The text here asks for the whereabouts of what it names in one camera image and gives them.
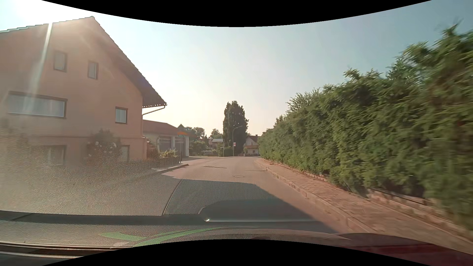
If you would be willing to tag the low white garage building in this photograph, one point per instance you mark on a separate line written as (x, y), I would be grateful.
(164, 137)

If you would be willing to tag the grey asphalt road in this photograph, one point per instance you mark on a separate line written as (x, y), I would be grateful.
(225, 173)

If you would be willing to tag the large orange house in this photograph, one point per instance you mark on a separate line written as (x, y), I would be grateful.
(74, 92)

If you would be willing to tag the lamp post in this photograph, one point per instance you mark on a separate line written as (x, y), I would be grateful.
(233, 142)

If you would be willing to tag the car's own bonnet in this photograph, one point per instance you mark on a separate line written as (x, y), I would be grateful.
(236, 236)

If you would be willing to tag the white house with red roof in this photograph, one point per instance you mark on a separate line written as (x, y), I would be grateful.
(252, 144)

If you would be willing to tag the paved brick pavement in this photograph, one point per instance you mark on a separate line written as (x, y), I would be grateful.
(332, 192)

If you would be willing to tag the trees behind buildings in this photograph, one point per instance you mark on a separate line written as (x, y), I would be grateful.
(197, 135)

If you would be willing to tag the low dark garden fence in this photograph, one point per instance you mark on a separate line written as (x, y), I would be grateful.
(162, 161)

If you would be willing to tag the pavement beside house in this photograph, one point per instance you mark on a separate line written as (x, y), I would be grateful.
(172, 168)

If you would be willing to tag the tall green hedge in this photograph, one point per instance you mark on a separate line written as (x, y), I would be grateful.
(369, 136)

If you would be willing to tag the tall dark tree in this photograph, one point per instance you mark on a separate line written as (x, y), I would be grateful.
(234, 123)

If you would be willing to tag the flowering bush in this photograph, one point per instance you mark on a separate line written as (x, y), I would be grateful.
(103, 144)

